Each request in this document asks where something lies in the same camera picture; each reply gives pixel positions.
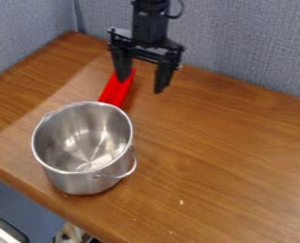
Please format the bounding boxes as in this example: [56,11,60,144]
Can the metal pot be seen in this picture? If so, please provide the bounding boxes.
[30,102,137,196]

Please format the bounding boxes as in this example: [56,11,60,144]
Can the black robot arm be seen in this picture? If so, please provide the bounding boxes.
[108,0,185,94]

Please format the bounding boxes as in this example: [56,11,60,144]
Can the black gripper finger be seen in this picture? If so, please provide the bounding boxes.
[109,46,132,83]
[153,53,181,94]

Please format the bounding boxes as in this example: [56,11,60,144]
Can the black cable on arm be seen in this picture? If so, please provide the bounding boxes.
[165,0,187,20]

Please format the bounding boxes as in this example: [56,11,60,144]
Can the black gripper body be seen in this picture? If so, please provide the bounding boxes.
[108,28,185,65]

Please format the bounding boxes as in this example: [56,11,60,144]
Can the red rectangular block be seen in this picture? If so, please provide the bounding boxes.
[97,69,136,107]

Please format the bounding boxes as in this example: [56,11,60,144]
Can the white object below table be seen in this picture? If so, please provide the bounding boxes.
[49,223,100,243]

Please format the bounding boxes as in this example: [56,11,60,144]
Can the grey device below table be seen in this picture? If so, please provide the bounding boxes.
[0,218,29,243]

